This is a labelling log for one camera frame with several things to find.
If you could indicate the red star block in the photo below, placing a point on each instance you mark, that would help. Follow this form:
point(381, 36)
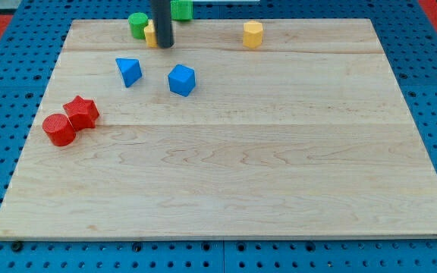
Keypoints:
point(82, 113)

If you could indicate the yellow block behind rod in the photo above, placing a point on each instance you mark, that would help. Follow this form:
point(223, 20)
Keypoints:
point(150, 35)

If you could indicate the yellow hexagon block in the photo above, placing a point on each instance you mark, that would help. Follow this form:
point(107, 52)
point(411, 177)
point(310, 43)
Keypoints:
point(252, 34)

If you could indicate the red cylinder block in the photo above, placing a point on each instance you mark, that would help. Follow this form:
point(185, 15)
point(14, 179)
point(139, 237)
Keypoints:
point(58, 129)

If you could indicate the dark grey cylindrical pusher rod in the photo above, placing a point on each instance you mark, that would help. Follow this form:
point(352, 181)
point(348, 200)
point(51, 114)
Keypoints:
point(161, 15)

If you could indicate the blue cube block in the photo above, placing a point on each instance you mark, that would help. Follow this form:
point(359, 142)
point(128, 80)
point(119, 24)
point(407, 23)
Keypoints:
point(182, 80)

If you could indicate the blue triangle block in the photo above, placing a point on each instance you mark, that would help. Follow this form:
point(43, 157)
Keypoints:
point(130, 70)

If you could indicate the green cylinder block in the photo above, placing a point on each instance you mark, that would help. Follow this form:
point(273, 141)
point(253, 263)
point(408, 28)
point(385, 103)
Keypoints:
point(137, 22)

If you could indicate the light wooden board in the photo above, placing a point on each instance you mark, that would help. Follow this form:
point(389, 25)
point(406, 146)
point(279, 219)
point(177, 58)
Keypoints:
point(307, 137)

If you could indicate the green cube block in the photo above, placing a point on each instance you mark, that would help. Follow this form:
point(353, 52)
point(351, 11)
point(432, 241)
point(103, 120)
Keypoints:
point(181, 10)

